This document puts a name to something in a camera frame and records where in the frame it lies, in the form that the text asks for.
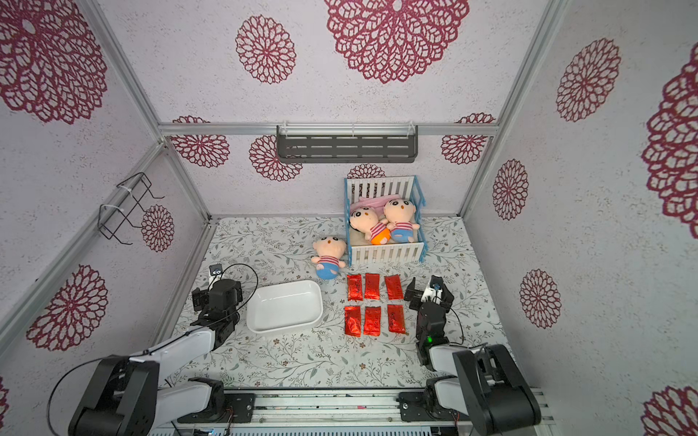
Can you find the aluminium front rail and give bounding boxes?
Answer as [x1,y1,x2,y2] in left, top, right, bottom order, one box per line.
[150,389,472,435]

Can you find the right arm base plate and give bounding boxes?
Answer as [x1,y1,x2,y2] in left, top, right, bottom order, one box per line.
[397,391,469,423]

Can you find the white plastic storage box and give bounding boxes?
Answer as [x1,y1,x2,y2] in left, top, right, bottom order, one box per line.
[246,280,324,335]

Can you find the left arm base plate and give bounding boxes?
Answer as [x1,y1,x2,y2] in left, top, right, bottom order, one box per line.
[177,393,256,424]

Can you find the plush doll blue pants outside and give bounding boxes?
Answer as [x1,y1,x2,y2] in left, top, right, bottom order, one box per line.
[311,236,346,281]

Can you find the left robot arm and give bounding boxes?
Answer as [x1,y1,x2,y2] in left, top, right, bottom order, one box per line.
[68,279,243,435]

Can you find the black wire wall rack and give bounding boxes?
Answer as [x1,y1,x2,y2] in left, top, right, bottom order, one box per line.
[96,172,164,246]

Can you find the pink pillow in crib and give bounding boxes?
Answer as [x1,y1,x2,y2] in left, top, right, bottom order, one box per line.
[350,194,401,212]

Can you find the plush doll orange pants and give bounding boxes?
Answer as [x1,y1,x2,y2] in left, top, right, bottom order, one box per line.
[349,207,391,245]

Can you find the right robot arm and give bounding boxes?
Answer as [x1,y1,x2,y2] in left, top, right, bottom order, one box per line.
[397,275,543,435]

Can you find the plush doll blue pants crib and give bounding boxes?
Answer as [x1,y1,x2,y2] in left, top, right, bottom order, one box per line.
[384,198,420,243]

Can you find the blue white toy crib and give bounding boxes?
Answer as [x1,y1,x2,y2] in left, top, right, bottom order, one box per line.
[345,175,427,266]

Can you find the grey wall shelf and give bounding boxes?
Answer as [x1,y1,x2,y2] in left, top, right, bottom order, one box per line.
[276,125,418,165]

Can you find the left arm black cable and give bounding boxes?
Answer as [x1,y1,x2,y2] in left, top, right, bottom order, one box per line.
[45,262,260,436]

